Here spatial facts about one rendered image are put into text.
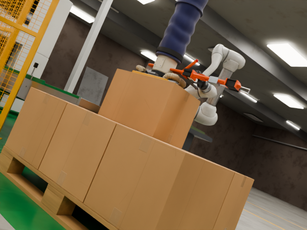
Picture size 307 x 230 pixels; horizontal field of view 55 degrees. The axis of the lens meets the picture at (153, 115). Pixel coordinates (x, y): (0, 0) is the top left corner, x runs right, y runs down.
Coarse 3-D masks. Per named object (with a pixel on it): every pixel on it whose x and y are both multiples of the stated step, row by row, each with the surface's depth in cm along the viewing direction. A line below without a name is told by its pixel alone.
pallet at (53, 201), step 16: (0, 160) 181; (16, 160) 177; (16, 176) 176; (32, 192) 160; (48, 192) 150; (64, 192) 144; (48, 208) 147; (64, 208) 146; (64, 224) 138; (80, 224) 144
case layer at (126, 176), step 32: (32, 96) 183; (32, 128) 173; (64, 128) 158; (96, 128) 145; (128, 128) 134; (32, 160) 165; (64, 160) 151; (96, 160) 139; (128, 160) 129; (160, 160) 120; (192, 160) 121; (96, 192) 133; (128, 192) 124; (160, 192) 116; (192, 192) 129; (224, 192) 158; (128, 224) 120; (160, 224) 115; (192, 224) 138; (224, 224) 173
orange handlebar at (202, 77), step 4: (148, 64) 242; (152, 64) 240; (172, 68) 228; (180, 72) 223; (196, 76) 215; (200, 76) 212; (204, 76) 211; (204, 80) 215; (220, 80) 203; (224, 80) 201
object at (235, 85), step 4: (228, 80) 199; (232, 80) 198; (236, 80) 196; (224, 84) 199; (228, 84) 198; (232, 84) 197; (236, 84) 195; (240, 84) 200; (228, 88) 204; (232, 88) 200; (236, 88) 196
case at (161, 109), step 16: (112, 80) 238; (128, 80) 227; (144, 80) 218; (160, 80) 209; (112, 96) 232; (128, 96) 222; (144, 96) 213; (160, 96) 205; (176, 96) 207; (192, 96) 222; (112, 112) 227; (128, 112) 218; (144, 112) 209; (160, 112) 201; (176, 112) 212; (192, 112) 227; (144, 128) 205; (160, 128) 203; (176, 128) 217; (176, 144) 223
